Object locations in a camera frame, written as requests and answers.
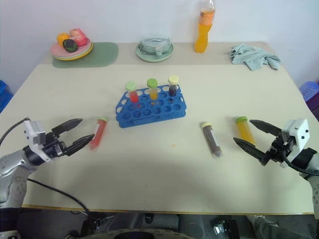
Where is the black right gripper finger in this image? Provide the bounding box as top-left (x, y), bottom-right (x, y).
top-left (233, 136), bottom-right (269, 165)
top-left (249, 119), bottom-right (284, 137)

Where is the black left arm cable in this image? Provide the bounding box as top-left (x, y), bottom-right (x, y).
top-left (0, 118), bottom-right (31, 146)

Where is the yellow plate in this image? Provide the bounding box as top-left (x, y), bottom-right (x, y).
top-left (52, 42), bottom-right (94, 61)

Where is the grey fabric bundle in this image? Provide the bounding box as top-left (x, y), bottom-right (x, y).
top-left (246, 214), bottom-right (284, 239)

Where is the light blue crumpled cloth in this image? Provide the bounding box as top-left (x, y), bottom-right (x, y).
top-left (227, 43), bottom-right (281, 72)

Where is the orange fruit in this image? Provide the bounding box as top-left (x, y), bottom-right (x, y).
top-left (56, 32), bottom-right (71, 48)

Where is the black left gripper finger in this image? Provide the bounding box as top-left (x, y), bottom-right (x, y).
top-left (65, 133), bottom-right (96, 157)
top-left (51, 118), bottom-right (84, 136)

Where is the pink peach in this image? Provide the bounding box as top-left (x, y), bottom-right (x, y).
top-left (69, 27), bottom-right (89, 47)

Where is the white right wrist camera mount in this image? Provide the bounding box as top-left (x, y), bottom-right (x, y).
top-left (281, 118), bottom-right (311, 160)

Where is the dark avocado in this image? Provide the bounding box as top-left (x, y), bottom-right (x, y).
top-left (62, 38), bottom-right (78, 53)

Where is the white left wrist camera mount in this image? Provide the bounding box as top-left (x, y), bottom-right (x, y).
top-left (23, 120), bottom-right (54, 163)

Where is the red liquid tube green cap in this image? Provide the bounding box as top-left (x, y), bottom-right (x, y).
top-left (89, 116), bottom-right (110, 151)
top-left (125, 81), bottom-right (140, 104)

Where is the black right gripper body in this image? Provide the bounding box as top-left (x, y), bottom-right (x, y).
top-left (263, 135), bottom-right (295, 166)

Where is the light green plate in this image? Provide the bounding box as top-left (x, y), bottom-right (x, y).
top-left (135, 41), bottom-right (174, 63)

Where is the orange soda bottle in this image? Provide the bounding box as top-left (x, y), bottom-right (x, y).
top-left (194, 0), bottom-right (216, 54)

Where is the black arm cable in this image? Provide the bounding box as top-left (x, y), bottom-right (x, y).
top-left (0, 118), bottom-right (31, 146)
top-left (283, 148), bottom-right (319, 175)

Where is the light green lidded container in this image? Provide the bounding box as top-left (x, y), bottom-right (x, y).
top-left (138, 36), bottom-right (173, 56)

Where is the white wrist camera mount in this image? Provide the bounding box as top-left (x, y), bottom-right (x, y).
top-left (23, 120), bottom-right (54, 163)
top-left (281, 118), bottom-right (311, 160)

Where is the blue plastic crate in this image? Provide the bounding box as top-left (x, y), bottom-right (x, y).
top-left (0, 79), bottom-right (14, 113)

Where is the orange liquid tube green cap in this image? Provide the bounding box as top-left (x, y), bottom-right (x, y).
top-left (236, 116), bottom-right (256, 146)
top-left (146, 78), bottom-right (159, 101)

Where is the green table mat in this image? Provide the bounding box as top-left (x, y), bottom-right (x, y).
top-left (51, 41), bottom-right (120, 69)

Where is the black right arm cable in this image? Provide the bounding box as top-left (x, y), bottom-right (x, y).
top-left (283, 148), bottom-right (319, 175)

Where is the pink plate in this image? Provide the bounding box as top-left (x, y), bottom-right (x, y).
top-left (50, 37), bottom-right (92, 58)

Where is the blue test tube rack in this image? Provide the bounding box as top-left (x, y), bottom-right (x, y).
top-left (115, 84), bottom-right (187, 129)

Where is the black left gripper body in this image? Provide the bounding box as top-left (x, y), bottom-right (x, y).
top-left (42, 131), bottom-right (69, 158)

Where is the dark liquid tube yellow cap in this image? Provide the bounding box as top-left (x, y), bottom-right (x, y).
top-left (167, 75), bottom-right (180, 98)
top-left (200, 121), bottom-right (223, 159)

